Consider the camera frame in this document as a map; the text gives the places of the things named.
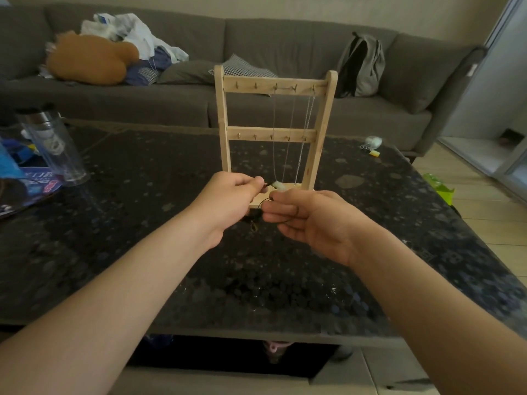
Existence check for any person's left hand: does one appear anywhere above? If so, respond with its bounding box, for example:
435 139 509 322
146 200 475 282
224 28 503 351
181 171 266 251

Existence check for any person's right hand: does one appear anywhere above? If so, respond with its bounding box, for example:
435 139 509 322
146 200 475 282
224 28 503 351
261 189 392 270

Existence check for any black cord necklace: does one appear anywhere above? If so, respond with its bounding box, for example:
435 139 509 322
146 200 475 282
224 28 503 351
245 180 299 233

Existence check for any silver chain necklace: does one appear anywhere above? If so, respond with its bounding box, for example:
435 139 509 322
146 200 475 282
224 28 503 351
294 87 318 185

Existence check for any wooden jewelry stand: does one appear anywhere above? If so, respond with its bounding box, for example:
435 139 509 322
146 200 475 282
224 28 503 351
214 64 339 210

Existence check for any silver pendant necklace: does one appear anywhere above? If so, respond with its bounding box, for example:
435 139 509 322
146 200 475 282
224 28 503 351
271 85 298 184

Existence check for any person's right forearm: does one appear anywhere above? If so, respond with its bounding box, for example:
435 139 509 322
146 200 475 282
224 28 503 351
350 234 527 395

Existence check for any person's left forearm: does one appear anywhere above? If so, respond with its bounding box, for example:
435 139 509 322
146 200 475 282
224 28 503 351
0 213 213 395

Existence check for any green bag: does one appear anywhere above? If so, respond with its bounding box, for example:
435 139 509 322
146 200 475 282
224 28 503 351
423 173 456 206

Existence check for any pink item under table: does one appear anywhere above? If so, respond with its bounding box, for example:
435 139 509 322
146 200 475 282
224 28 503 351
263 341 295 365

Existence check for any checkered pillow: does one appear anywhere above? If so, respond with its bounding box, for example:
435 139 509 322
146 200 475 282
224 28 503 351
208 54 279 78

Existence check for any grey flat cushion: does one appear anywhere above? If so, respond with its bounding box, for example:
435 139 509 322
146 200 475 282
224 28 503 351
156 60 219 85

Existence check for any blue cloth item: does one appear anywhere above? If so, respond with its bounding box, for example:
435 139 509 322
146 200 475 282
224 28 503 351
144 334 175 349

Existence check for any blue crumpled garment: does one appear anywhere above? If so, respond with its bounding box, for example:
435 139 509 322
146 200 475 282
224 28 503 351
125 47 173 87

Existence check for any grey backpack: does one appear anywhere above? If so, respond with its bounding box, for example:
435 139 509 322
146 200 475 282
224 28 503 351
335 31 386 98

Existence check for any grey fabric sofa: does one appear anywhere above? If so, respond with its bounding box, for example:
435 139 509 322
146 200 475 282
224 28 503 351
0 3 489 157

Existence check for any clear plastic tumbler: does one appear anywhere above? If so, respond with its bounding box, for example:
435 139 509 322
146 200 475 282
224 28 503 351
15 105 91 187

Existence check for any blue printed packet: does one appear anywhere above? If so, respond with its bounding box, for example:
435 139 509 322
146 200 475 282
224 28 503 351
0 137 65 217

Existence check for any white crumpled garment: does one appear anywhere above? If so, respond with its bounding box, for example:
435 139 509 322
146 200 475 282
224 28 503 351
80 13 190 64

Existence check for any dark shoe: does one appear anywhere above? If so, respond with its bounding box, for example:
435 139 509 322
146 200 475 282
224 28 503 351
498 128 526 148

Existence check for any brown plush toy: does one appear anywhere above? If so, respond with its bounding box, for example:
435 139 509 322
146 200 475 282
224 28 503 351
45 30 141 86

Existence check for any blue plastic bottle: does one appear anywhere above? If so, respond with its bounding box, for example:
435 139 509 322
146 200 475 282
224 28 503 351
0 142 24 179

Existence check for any sliding glass door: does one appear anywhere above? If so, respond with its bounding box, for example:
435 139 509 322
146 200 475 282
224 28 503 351
438 0 527 202

